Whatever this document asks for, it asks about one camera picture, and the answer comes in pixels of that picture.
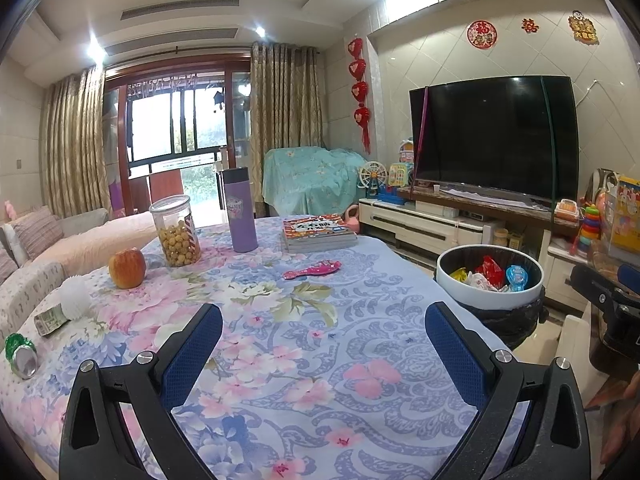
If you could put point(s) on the colourful toy house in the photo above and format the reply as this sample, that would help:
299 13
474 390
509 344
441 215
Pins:
401 162

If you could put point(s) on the wooden balcony door frame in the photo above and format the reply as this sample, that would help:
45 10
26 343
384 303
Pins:
117 140

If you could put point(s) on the person's right hand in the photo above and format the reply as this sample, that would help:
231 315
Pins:
625 425

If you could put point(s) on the pink comb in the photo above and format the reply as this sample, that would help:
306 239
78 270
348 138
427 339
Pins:
312 270

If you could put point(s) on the yellow foil wrapper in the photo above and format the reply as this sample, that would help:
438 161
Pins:
458 274

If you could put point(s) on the purple thermos bottle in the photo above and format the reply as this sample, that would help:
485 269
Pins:
241 210

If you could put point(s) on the white honeycomb ball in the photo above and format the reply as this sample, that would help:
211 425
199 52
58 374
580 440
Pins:
76 298

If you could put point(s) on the gold and red wall sticker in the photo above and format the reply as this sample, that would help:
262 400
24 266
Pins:
582 26

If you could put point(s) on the blue candy wrapper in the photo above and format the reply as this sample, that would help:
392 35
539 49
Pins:
517 277

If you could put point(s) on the small red wall sticker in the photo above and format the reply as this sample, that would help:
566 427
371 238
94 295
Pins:
529 25

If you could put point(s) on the white bin with black bag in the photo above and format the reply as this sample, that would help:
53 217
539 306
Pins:
500 315

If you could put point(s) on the clear jar of yellow balls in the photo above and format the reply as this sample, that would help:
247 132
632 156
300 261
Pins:
176 240

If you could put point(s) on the light fabric sofa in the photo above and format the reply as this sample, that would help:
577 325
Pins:
85 240

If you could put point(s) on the stacking rings toy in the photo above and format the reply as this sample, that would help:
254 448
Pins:
589 230

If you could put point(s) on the round red wall sticker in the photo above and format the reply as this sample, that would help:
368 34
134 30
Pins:
482 35

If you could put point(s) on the gold curtain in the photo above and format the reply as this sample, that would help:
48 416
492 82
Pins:
75 145
287 100

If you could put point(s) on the black television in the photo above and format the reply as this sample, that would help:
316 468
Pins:
495 135

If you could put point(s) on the pink toy kettle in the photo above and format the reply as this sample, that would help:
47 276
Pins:
352 219

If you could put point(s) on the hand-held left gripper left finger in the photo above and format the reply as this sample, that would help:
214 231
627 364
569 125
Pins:
192 355

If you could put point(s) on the white television cabinet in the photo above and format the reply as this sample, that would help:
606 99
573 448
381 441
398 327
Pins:
430 225

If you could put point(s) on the red snack wrapper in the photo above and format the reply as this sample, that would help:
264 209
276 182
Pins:
491 271

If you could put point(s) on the yellow toy box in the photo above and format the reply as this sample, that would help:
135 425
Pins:
625 215

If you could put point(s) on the striped pink cushion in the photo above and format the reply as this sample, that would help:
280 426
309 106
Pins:
39 232

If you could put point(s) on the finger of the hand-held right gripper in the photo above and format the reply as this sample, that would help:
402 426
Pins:
600 290
631 275

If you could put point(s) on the red hanging heart decoration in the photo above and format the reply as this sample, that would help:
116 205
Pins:
360 90

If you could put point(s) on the crushed green can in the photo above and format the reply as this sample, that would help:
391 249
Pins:
22 357

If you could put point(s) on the red apple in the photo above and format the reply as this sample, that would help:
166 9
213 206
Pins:
127 269

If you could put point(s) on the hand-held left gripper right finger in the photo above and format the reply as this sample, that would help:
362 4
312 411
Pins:
452 355

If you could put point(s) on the teal cloth covered furniture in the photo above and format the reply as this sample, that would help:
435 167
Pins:
315 180

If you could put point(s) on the small crushed green carton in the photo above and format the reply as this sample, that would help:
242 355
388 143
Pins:
51 322

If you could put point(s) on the ferris wheel toy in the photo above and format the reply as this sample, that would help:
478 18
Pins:
372 177

